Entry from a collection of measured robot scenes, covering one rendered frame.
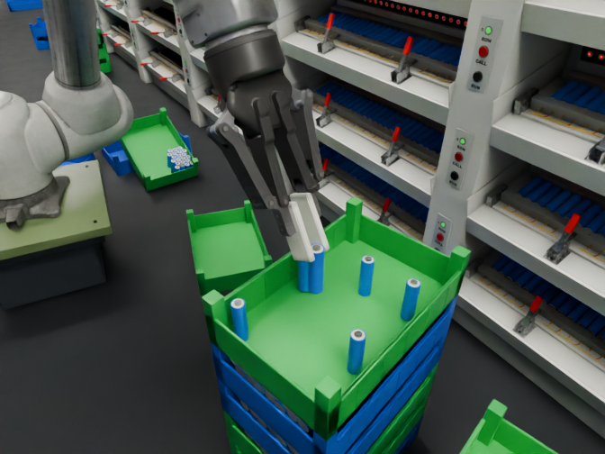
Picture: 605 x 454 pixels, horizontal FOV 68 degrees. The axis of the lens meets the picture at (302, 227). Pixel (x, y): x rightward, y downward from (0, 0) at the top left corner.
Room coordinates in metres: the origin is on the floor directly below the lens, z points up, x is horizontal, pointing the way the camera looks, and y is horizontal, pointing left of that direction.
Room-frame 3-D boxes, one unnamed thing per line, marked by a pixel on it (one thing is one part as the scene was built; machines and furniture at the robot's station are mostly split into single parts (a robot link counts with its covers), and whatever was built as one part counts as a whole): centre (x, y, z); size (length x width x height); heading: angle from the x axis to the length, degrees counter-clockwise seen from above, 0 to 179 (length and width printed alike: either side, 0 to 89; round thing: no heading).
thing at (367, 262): (0.46, -0.09, 0.44); 0.02 x 0.02 x 0.06
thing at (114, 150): (1.64, 0.63, 0.04); 0.30 x 0.20 x 0.08; 125
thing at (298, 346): (0.42, -0.05, 0.44); 0.30 x 0.20 x 0.08; 138
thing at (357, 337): (0.33, -0.06, 0.44); 0.02 x 0.02 x 0.06
